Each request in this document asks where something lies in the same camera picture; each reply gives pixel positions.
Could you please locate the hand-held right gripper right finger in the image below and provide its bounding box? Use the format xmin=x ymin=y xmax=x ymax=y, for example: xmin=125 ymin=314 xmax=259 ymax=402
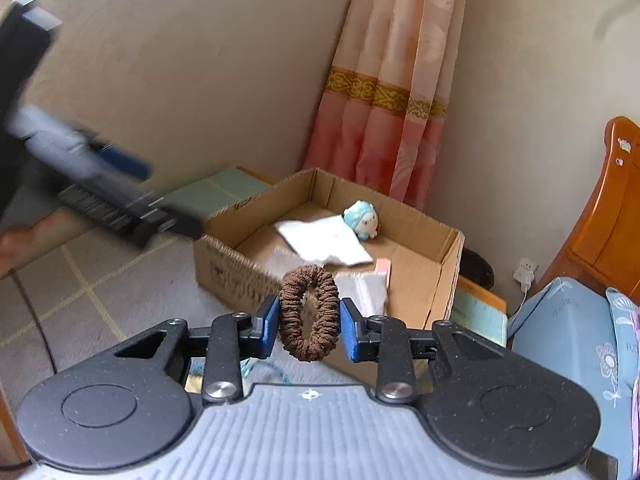
xmin=340 ymin=298 xmax=504 ymax=404

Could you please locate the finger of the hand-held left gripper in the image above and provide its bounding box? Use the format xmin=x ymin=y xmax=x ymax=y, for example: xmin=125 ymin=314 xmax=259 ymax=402
xmin=54 ymin=184 xmax=207 ymax=249
xmin=75 ymin=130 xmax=154 ymax=182

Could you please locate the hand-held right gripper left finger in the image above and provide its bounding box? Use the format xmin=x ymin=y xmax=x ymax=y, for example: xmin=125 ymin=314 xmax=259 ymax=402
xmin=115 ymin=295 xmax=281 ymax=404

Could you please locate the brown hair scrunchie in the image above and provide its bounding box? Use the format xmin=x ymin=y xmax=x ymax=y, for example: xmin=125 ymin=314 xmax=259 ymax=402
xmin=278 ymin=263 xmax=342 ymax=362

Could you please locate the white cloth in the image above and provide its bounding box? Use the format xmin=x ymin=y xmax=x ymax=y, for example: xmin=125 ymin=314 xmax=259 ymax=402
xmin=273 ymin=215 xmax=374 ymax=267

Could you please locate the cardboard box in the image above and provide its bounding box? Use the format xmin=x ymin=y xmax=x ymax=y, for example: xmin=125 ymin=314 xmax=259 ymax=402
xmin=192 ymin=167 xmax=466 ymax=363

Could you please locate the light blue plush toy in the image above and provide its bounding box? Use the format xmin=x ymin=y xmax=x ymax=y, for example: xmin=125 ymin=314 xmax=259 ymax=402
xmin=342 ymin=200 xmax=381 ymax=242

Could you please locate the person's left forearm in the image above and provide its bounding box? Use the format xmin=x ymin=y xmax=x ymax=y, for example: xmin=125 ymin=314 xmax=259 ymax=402
xmin=0 ymin=210 xmax=68 ymax=281

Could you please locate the dark round object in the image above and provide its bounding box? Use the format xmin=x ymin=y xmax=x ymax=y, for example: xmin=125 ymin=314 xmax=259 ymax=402
xmin=459 ymin=247 xmax=496 ymax=289

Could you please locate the pink patterned curtain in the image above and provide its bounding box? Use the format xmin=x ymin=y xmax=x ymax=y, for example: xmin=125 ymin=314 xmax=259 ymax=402
xmin=302 ymin=0 xmax=472 ymax=212

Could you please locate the wooden bed headboard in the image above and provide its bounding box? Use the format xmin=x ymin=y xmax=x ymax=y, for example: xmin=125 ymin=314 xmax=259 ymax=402
xmin=529 ymin=116 xmax=640 ymax=307

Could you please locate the blue floral pillow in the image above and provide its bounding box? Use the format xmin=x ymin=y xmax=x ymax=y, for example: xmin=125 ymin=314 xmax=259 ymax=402
xmin=604 ymin=287 xmax=640 ymax=353

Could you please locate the black cable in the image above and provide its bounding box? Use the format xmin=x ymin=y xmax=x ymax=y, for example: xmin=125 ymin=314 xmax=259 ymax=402
xmin=9 ymin=269 xmax=57 ymax=376

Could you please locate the white charging cable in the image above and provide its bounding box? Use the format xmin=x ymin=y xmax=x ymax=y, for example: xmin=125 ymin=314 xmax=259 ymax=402
xmin=507 ymin=285 xmax=532 ymax=333

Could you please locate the white wall charger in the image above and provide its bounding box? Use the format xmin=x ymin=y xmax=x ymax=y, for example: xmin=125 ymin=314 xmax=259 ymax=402
xmin=513 ymin=258 xmax=539 ymax=292

